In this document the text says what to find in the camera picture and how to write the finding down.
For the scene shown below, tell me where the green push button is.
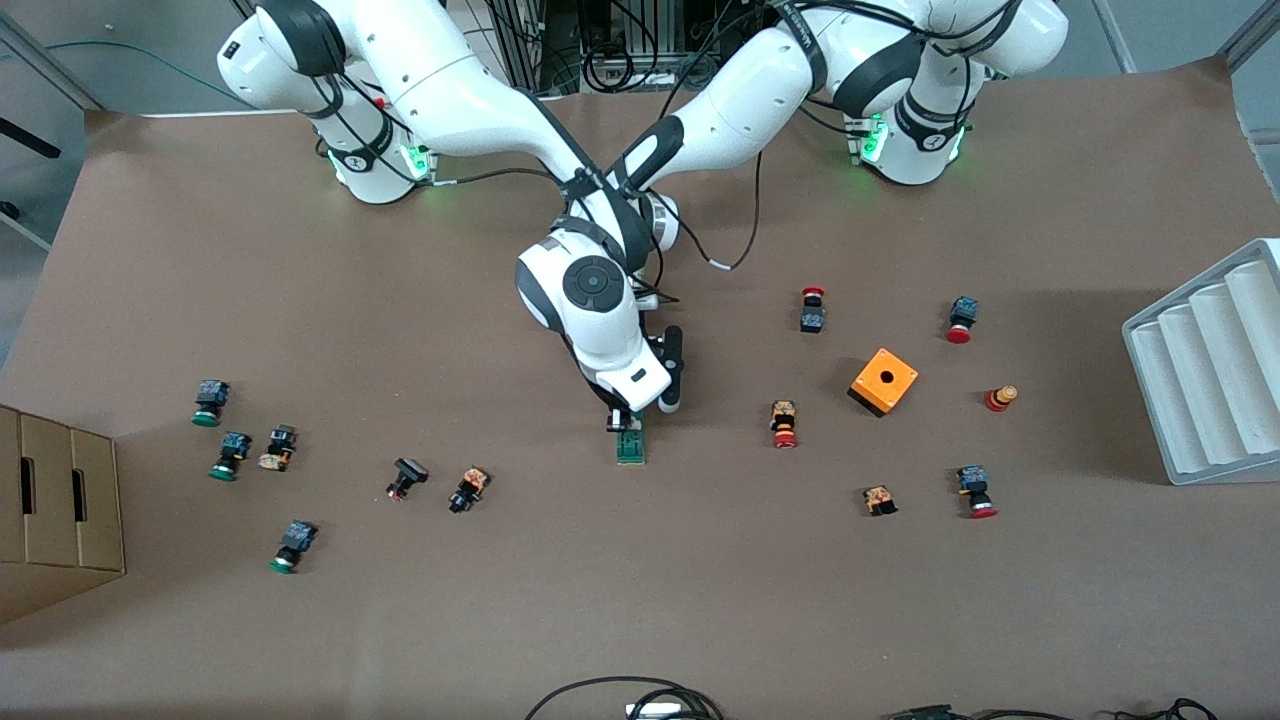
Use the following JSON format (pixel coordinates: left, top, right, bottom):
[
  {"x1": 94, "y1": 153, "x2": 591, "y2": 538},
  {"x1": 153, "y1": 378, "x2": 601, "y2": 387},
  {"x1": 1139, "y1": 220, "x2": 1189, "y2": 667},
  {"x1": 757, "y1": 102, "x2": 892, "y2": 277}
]
[
  {"x1": 268, "y1": 520, "x2": 319, "y2": 575},
  {"x1": 191, "y1": 379, "x2": 231, "y2": 429},
  {"x1": 208, "y1": 431, "x2": 253, "y2": 482}
]

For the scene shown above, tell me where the aluminium frame bar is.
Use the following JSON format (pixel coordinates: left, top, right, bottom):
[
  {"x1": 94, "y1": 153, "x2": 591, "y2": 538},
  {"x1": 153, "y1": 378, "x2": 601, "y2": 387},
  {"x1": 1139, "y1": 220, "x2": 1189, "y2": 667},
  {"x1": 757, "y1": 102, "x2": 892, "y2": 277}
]
[
  {"x1": 0, "y1": 15, "x2": 106, "y2": 111},
  {"x1": 1090, "y1": 0, "x2": 1141, "y2": 73},
  {"x1": 1215, "y1": 0, "x2": 1280, "y2": 71}
]

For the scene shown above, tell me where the equipment rack with cables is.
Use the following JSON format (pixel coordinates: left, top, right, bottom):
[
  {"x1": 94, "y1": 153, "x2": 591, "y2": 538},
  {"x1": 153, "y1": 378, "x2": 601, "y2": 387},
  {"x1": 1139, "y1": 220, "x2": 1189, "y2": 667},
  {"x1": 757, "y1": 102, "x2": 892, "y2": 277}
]
[{"x1": 470, "y1": 0, "x2": 791, "y2": 96}]

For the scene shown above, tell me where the black cable bundle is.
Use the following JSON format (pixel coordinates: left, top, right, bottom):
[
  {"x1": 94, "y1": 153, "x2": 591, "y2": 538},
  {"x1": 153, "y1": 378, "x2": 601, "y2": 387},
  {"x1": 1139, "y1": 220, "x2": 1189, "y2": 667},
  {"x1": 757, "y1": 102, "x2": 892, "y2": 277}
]
[{"x1": 883, "y1": 697, "x2": 1221, "y2": 720}]

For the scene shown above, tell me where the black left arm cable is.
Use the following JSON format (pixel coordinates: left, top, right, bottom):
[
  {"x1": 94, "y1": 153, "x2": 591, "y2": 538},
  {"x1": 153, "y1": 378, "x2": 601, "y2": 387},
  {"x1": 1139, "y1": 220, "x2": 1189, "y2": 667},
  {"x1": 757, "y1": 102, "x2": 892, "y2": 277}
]
[{"x1": 650, "y1": 148, "x2": 766, "y2": 306}]

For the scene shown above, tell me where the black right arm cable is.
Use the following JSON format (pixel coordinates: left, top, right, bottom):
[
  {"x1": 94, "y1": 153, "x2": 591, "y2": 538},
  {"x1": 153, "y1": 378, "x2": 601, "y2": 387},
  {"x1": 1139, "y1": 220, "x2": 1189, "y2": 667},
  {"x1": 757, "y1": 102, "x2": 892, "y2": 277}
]
[{"x1": 430, "y1": 163, "x2": 579, "y2": 191}]

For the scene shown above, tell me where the orange button enclosure box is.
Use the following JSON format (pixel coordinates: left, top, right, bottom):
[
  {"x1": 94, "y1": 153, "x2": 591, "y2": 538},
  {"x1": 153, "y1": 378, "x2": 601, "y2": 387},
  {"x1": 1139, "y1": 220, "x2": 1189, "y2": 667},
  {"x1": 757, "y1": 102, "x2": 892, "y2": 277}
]
[{"x1": 847, "y1": 347, "x2": 920, "y2": 419}]

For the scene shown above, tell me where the black switch with orange block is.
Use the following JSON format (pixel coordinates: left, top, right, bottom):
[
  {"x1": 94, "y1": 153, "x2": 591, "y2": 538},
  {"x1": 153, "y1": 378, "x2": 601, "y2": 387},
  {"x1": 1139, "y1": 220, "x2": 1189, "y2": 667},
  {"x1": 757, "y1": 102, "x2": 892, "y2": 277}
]
[{"x1": 257, "y1": 424, "x2": 299, "y2": 473}]

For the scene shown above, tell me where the green load switch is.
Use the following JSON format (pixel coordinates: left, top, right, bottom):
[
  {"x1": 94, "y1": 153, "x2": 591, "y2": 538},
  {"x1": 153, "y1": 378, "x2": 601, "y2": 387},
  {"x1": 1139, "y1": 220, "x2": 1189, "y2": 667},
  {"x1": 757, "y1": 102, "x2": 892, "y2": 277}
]
[{"x1": 613, "y1": 408, "x2": 649, "y2": 467}]

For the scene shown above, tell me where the black square push button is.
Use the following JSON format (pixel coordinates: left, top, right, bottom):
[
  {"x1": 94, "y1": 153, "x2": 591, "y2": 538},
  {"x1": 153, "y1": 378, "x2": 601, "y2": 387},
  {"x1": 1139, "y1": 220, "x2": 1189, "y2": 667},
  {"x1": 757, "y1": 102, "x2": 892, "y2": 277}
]
[{"x1": 385, "y1": 457, "x2": 430, "y2": 502}]

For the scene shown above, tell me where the thin green cable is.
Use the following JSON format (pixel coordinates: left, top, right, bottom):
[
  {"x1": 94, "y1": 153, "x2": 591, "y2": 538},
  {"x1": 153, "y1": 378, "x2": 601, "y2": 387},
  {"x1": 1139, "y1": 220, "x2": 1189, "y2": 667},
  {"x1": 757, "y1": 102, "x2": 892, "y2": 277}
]
[{"x1": 45, "y1": 38, "x2": 246, "y2": 106}]

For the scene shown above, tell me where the cardboard box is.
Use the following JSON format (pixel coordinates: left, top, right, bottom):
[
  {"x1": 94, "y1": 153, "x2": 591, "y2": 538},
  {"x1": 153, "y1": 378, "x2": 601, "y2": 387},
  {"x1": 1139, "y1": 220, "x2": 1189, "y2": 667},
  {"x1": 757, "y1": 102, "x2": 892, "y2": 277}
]
[{"x1": 0, "y1": 404, "x2": 127, "y2": 626}]

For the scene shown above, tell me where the black selector with orange block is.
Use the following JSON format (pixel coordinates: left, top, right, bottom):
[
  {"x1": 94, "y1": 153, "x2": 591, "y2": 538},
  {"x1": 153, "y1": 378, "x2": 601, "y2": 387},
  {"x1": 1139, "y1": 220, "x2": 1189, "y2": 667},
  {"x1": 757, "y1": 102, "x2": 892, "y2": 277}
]
[{"x1": 448, "y1": 465, "x2": 492, "y2": 515}]

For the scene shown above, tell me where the black rod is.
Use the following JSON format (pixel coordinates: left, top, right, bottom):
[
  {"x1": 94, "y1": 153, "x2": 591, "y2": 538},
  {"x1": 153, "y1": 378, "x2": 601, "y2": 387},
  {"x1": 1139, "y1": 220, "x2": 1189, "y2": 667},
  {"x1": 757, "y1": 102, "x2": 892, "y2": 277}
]
[{"x1": 0, "y1": 118, "x2": 61, "y2": 159}]

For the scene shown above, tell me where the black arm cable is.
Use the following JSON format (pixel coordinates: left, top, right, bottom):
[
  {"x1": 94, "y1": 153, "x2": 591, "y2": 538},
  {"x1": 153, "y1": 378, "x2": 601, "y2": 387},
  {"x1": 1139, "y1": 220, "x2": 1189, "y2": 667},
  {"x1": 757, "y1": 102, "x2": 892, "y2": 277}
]
[
  {"x1": 430, "y1": 163, "x2": 579, "y2": 191},
  {"x1": 650, "y1": 148, "x2": 766, "y2": 306}
]

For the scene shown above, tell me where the black cable loop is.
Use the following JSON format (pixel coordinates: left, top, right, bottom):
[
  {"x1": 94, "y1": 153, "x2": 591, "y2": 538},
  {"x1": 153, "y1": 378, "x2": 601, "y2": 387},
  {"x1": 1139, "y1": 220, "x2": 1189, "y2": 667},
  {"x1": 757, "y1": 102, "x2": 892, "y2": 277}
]
[{"x1": 524, "y1": 676, "x2": 726, "y2": 720}]

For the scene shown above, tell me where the light grey ribbed tray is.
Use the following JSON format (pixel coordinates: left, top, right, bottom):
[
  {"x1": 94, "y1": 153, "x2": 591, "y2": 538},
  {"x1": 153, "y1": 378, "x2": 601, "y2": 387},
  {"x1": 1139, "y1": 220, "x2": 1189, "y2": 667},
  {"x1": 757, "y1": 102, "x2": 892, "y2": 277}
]
[{"x1": 1121, "y1": 238, "x2": 1280, "y2": 487}]

